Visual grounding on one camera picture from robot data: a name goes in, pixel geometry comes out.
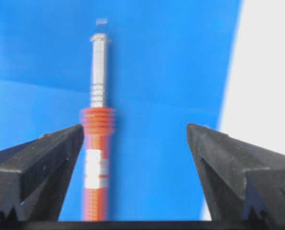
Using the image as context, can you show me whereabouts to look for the orange handled soldering iron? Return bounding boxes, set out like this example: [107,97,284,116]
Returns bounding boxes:
[81,18,114,221]

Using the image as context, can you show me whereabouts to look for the large white foam board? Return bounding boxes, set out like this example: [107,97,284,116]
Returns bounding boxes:
[199,0,285,221]

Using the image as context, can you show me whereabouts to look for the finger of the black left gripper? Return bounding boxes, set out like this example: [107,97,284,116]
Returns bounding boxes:
[186,124,285,230]
[0,124,84,228]

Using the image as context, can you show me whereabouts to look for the blue table cloth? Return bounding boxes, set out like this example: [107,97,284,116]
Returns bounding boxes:
[0,0,242,220]

